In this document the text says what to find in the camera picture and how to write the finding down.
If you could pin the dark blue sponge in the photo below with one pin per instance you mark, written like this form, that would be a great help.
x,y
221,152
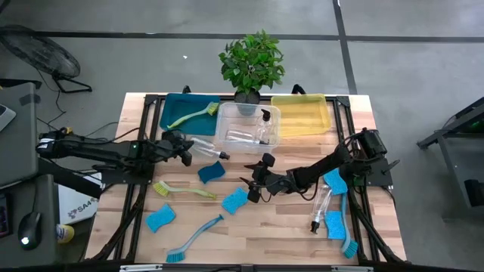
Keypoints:
x,y
211,172

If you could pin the yellow round object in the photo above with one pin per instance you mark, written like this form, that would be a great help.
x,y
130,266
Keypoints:
x,y
67,234

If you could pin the clear plastic bin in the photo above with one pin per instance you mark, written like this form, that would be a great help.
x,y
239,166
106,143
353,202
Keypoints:
x,y
234,117

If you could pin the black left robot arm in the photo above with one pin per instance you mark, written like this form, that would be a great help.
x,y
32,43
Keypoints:
x,y
94,149

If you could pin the black floor fan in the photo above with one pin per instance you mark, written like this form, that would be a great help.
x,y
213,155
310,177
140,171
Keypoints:
x,y
41,53

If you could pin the black keyboard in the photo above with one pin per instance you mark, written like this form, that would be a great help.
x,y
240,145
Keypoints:
x,y
4,215

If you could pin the grey metal cart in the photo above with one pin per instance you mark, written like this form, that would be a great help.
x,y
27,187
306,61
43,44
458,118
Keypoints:
x,y
461,158

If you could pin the black table clamp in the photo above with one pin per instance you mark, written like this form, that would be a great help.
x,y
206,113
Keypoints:
x,y
298,89
186,90

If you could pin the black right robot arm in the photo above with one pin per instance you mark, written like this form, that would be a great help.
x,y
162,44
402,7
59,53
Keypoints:
x,y
321,166

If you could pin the light blue sponge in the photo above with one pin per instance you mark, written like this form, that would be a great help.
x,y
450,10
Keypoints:
x,y
160,218
334,225
234,201
336,182

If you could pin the potted green plant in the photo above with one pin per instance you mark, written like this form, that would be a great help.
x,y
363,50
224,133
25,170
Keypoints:
x,y
251,64

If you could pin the black computer mouse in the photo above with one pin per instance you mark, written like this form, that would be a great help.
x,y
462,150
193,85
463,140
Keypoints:
x,y
30,228

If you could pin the grey desk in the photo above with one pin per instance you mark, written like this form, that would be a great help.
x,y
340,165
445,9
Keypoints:
x,y
19,151

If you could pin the yellow plastic bin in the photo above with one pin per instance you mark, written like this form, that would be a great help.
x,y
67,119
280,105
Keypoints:
x,y
300,115

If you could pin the yellow power plug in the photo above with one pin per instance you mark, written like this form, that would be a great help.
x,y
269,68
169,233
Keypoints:
x,y
67,130

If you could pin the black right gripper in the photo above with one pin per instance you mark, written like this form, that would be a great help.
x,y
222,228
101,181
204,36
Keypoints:
x,y
276,183

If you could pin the grey laptop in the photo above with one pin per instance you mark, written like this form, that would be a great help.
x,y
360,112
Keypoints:
x,y
5,117

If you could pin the black metal strut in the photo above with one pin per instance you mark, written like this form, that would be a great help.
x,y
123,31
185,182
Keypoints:
x,y
72,181

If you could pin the white cardboard box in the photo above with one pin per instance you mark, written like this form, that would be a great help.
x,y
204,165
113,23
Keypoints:
x,y
75,206

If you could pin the teal plastic bin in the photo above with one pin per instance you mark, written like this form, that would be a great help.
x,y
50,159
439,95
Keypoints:
x,y
181,106

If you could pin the black panel with white stripes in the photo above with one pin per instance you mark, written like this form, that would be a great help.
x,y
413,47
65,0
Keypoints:
x,y
150,100

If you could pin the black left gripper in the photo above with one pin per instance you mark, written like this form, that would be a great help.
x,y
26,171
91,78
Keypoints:
x,y
172,145

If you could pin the blue dish brush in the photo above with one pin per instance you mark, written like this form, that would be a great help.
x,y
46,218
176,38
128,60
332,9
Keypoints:
x,y
349,247

